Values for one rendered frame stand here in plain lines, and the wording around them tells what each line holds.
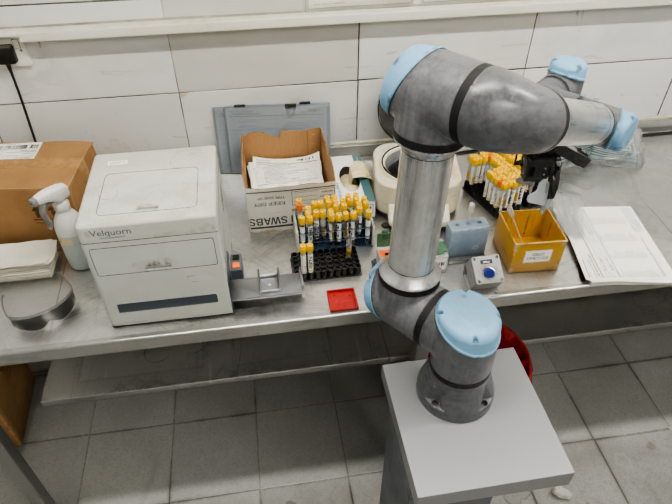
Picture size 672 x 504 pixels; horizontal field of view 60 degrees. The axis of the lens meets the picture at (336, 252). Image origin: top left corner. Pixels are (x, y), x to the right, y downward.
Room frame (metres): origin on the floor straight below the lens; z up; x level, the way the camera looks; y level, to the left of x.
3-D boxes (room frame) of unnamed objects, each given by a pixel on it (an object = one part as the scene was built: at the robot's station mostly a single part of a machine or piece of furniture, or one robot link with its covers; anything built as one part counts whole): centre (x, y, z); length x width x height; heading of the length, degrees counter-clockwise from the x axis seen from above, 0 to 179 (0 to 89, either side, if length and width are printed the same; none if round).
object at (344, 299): (0.96, -0.02, 0.88); 0.07 x 0.07 x 0.01; 9
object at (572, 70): (1.12, -0.47, 1.35); 0.09 x 0.08 x 0.11; 136
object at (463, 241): (1.13, -0.33, 0.92); 0.10 x 0.07 x 0.10; 101
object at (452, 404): (0.68, -0.24, 0.97); 0.15 x 0.15 x 0.10
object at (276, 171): (1.37, 0.14, 0.95); 0.29 x 0.25 x 0.15; 9
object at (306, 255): (1.08, 0.03, 0.93); 0.17 x 0.09 x 0.11; 99
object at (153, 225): (1.03, 0.39, 1.03); 0.31 x 0.27 x 0.30; 99
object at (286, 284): (0.97, 0.18, 0.92); 0.21 x 0.07 x 0.05; 99
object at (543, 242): (1.13, -0.49, 0.93); 0.13 x 0.13 x 0.10; 6
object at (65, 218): (1.09, 0.66, 1.00); 0.09 x 0.08 x 0.24; 9
